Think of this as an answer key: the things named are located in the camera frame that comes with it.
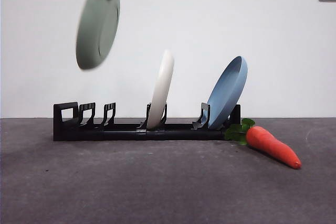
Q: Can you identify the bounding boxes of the blue plate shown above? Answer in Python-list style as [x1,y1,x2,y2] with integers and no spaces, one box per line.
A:
[206,56,249,131]

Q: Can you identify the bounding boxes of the orange carrot with green leaves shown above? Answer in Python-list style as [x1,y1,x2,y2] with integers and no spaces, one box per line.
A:
[224,118,302,169]

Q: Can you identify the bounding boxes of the white plate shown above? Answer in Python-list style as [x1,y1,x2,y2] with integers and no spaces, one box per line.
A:
[146,49,175,130]

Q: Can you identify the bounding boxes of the pale green plate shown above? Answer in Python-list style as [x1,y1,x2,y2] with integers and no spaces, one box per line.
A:
[75,0,121,71]

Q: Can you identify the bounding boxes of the black plate rack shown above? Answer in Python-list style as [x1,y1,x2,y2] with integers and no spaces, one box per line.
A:
[53,101,242,142]

